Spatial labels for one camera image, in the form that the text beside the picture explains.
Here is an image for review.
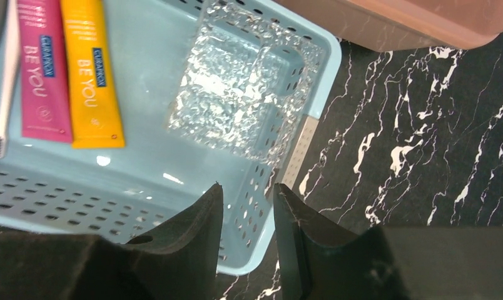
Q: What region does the white toothbrush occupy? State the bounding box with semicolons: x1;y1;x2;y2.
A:
0;1;21;159

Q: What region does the light blue plastic basket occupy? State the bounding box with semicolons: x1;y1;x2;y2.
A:
0;1;342;276

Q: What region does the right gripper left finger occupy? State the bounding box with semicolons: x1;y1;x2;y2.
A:
0;183;223;299

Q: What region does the yellow toothpaste tube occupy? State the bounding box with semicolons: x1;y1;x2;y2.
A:
60;1;125;149

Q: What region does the clear textured glass cup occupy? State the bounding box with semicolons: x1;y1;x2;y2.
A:
166;1;325;166

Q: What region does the pink toothpaste tube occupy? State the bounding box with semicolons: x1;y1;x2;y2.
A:
16;1;73;143

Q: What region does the salmon plastic toolbox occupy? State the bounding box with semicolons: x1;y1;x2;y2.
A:
279;0;503;52

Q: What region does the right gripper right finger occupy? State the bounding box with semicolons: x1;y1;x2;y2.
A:
273;184;503;299

